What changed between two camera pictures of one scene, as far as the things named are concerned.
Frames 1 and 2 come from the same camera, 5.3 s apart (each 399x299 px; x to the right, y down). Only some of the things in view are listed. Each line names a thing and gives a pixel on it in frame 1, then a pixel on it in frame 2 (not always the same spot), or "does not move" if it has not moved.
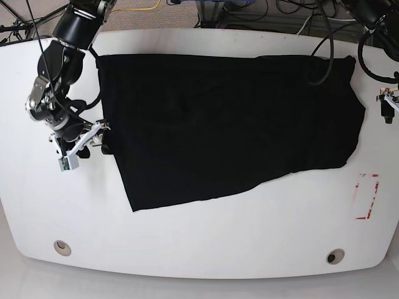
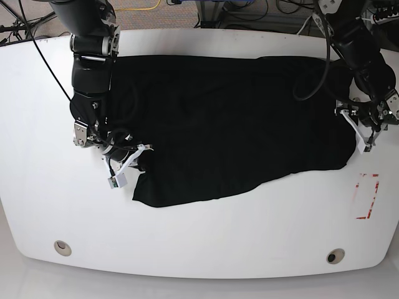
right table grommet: x=335 y=256 does not move
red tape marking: x=356 y=186 does not move
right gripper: x=391 y=94 → x=341 y=108
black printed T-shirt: x=186 y=127 does not move
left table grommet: x=62 y=248 does not move
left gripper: x=85 y=153 → x=142 y=162
